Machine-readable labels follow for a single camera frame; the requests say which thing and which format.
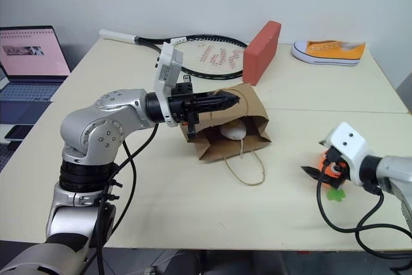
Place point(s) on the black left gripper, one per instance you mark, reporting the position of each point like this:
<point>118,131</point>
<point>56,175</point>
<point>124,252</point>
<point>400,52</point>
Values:
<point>190,104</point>

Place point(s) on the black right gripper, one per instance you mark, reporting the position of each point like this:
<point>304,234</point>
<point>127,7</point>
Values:
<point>334,172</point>

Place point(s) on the orange plush toy green leaves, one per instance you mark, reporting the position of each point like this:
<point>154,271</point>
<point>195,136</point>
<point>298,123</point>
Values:
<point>335,194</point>

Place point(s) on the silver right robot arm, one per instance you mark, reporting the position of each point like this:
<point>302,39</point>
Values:
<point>392,175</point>

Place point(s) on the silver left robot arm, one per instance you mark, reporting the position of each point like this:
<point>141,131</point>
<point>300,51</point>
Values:
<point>96,127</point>

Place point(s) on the brown paper bag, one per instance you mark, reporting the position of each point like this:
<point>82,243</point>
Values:
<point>251,117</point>

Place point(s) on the white computer mouse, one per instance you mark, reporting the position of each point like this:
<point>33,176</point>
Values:
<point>233,131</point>

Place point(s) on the black tennis racket white grip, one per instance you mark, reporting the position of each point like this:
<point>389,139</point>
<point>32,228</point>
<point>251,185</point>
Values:
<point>206,56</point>

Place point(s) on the red brick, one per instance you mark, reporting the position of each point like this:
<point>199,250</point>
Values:
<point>260,53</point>

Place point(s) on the yellow canvas sneaker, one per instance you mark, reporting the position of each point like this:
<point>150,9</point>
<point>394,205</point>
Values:
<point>334,53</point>

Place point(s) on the open laptop pink screen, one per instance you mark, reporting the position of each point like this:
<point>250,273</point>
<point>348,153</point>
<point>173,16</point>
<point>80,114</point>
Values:
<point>29,62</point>

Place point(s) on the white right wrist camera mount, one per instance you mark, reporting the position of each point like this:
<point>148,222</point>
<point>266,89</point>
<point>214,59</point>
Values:
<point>349,149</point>

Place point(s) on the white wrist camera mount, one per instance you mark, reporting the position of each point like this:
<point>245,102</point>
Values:
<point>167,69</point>
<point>349,149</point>

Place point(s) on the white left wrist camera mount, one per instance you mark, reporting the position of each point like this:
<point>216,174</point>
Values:
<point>167,69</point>

